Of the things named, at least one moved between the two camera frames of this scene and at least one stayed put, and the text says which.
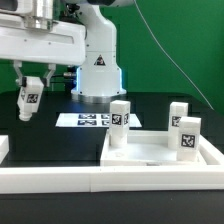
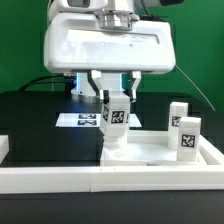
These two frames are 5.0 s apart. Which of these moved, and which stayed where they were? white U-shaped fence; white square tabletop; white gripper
Moved: white gripper
Stayed: white U-shaped fence; white square tabletop
